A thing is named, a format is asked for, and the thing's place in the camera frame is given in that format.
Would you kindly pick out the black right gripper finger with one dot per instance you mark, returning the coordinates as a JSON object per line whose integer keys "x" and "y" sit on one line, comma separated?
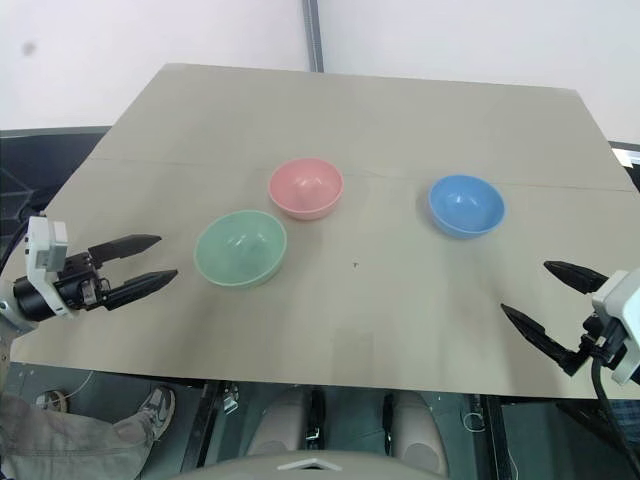
{"x": 540, "y": 337}
{"x": 577, "y": 276}

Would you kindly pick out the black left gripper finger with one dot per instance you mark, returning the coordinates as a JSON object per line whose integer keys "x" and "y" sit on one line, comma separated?
{"x": 125, "y": 246}
{"x": 140, "y": 286}

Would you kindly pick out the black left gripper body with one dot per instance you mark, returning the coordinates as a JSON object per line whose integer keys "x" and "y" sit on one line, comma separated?
{"x": 75, "y": 280}

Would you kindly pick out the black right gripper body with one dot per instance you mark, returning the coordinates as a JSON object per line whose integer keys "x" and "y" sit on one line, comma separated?
{"x": 602, "y": 340}

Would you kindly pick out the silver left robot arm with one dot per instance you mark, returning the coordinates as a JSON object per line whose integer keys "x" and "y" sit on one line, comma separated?
{"x": 30, "y": 300}

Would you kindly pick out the green plastic bowl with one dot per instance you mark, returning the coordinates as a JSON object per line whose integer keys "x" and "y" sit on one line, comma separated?
{"x": 240, "y": 248}

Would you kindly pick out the black mesh chair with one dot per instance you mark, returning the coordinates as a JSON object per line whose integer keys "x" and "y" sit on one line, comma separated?
{"x": 30, "y": 170}

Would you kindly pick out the grey white sneaker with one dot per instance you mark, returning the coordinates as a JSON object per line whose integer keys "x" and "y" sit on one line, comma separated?
{"x": 159, "y": 407}
{"x": 51, "y": 400}

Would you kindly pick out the dark equipment with white label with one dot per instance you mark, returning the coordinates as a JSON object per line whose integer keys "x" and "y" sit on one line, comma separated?
{"x": 627, "y": 162}

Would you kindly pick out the blue plastic bowl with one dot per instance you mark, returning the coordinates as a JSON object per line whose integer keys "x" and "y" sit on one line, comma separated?
{"x": 466, "y": 205}

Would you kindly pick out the khaki trouser leg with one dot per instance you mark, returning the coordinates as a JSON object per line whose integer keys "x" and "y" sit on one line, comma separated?
{"x": 60, "y": 445}

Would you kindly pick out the pink plastic bowl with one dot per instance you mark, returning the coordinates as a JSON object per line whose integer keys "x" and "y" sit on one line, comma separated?
{"x": 306, "y": 187}

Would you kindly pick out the beige rounded robot body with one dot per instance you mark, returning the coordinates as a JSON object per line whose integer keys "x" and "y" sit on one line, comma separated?
{"x": 345, "y": 440}

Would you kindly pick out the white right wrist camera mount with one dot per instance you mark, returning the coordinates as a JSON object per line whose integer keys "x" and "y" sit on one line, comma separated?
{"x": 620, "y": 300}

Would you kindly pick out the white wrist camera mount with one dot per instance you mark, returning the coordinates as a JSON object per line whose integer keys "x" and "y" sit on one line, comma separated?
{"x": 620, "y": 300}
{"x": 45, "y": 245}

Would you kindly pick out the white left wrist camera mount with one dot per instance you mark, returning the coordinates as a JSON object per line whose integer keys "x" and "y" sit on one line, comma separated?
{"x": 45, "y": 245}

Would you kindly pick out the grey wall post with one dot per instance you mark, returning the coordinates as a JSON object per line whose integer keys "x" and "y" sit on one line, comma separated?
{"x": 313, "y": 35}

